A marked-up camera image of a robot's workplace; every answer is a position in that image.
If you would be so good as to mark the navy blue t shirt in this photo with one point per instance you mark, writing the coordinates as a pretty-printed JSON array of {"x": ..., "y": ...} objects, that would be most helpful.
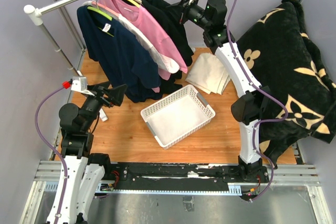
[{"x": 122, "y": 57}]

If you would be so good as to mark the pink white hanger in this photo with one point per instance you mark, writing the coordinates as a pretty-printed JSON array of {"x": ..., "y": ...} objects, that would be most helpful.
[{"x": 102, "y": 8}]

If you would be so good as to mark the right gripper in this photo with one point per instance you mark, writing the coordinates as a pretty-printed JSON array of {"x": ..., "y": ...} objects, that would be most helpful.
[{"x": 184, "y": 6}]

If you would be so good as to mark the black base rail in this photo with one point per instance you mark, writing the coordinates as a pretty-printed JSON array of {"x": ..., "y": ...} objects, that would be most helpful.
[{"x": 176, "y": 177}]

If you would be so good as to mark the pink t shirt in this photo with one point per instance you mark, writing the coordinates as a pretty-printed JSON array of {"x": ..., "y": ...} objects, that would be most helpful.
[{"x": 149, "y": 30}]

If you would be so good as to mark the green hanger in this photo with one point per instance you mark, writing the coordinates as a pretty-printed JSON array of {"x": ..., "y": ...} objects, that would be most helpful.
[{"x": 107, "y": 27}]

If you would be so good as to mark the metal clothes rack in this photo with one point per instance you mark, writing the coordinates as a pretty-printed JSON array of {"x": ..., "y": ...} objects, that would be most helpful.
[{"x": 57, "y": 21}]

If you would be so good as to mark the black floral blanket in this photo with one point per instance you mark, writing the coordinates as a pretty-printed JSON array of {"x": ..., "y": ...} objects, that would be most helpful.
[{"x": 280, "y": 55}]

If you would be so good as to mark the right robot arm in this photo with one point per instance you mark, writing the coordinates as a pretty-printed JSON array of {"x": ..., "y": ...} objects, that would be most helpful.
[{"x": 252, "y": 97}]

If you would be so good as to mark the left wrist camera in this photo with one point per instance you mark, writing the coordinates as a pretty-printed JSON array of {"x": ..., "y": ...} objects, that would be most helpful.
[{"x": 78, "y": 84}]

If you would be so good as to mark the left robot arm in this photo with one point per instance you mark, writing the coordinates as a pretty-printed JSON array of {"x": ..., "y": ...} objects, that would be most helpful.
[{"x": 81, "y": 170}]

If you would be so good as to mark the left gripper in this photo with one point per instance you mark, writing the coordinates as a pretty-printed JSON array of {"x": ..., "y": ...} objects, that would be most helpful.
[{"x": 115, "y": 96}]

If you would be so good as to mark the folded cream cloth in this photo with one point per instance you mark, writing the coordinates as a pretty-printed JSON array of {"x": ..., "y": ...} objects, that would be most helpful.
[{"x": 208, "y": 74}]

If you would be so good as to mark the white plastic basket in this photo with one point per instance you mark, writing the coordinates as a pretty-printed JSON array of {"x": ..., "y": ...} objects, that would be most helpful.
[{"x": 178, "y": 115}]

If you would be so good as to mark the white t shirt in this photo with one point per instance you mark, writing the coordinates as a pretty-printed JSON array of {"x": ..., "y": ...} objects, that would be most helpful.
[{"x": 163, "y": 62}]

